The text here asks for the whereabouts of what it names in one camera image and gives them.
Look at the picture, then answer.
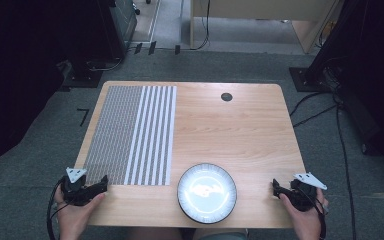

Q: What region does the light wooden desk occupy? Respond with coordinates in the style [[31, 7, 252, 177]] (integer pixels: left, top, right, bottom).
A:
[[189, 0, 343, 55]]

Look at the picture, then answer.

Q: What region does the white plate with black rim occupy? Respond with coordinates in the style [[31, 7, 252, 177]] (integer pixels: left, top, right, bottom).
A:
[[176, 162, 238, 225]]

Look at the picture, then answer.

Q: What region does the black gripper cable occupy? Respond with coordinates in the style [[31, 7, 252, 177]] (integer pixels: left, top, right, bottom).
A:
[[296, 185, 328, 240], [46, 177, 70, 240]]

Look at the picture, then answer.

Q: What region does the long black floor cable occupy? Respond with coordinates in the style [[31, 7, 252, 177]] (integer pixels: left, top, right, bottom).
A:
[[333, 96, 358, 240]]

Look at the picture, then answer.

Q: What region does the person's left hand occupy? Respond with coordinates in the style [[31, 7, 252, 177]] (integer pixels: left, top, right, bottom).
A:
[[53, 184, 106, 240]]

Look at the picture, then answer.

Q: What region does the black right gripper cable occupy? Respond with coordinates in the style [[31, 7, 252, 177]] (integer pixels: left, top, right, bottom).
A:
[[296, 185, 328, 240]]

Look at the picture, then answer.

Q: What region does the grey and white striped placemat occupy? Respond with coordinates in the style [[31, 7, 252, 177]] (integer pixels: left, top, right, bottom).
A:
[[83, 85, 178, 187]]

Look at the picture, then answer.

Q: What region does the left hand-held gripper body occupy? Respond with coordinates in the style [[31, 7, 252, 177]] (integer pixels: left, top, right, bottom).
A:
[[60, 167, 98, 207]]

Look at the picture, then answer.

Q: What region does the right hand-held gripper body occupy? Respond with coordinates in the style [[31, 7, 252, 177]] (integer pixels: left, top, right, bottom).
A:
[[289, 171, 328, 212]]

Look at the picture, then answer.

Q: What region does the person's right hand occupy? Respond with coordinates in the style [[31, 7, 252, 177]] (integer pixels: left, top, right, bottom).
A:
[[278, 187, 330, 240]]

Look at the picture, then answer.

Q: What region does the black hanging cable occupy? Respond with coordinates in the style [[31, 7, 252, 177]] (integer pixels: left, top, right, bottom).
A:
[[189, 0, 212, 52]]

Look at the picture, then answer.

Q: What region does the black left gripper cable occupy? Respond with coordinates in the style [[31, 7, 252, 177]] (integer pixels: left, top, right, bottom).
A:
[[46, 177, 70, 240]]

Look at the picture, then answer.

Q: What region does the dark grey equipment cabinet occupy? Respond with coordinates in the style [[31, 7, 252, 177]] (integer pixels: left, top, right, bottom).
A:
[[108, 0, 138, 54]]

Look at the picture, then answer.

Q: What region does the black stand base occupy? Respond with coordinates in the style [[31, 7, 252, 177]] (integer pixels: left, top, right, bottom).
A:
[[58, 59, 105, 92], [288, 66, 335, 93]]

